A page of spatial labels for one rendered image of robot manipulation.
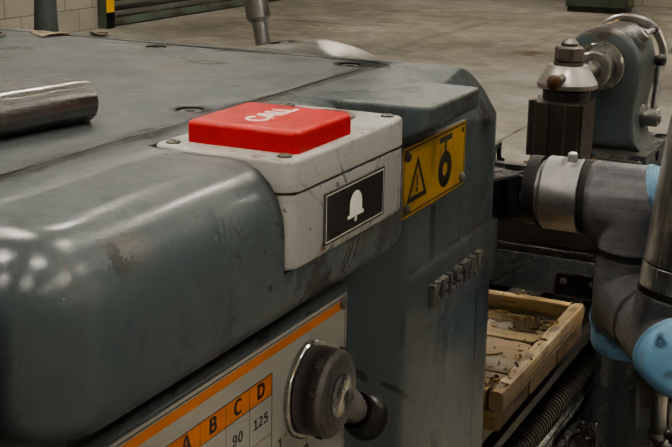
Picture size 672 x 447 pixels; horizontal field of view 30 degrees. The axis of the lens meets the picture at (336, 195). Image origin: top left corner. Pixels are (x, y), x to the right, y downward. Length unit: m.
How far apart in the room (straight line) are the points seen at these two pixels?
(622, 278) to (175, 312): 0.81
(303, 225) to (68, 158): 0.11
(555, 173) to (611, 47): 0.93
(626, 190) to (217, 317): 0.76
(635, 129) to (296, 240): 1.69
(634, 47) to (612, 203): 0.96
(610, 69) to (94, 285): 1.73
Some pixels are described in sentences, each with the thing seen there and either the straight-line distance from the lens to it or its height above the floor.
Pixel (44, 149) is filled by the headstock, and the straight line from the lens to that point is 0.60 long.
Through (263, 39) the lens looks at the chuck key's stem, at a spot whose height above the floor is 1.24.
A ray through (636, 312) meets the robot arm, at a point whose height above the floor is 1.01.
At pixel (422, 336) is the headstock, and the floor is 1.09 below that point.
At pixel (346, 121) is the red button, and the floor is 1.26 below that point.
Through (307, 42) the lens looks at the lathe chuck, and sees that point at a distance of 1.13.
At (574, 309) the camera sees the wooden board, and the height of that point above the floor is 0.91.
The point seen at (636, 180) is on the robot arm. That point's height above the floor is 1.10.
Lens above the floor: 1.38
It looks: 14 degrees down
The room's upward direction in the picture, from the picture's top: 1 degrees clockwise
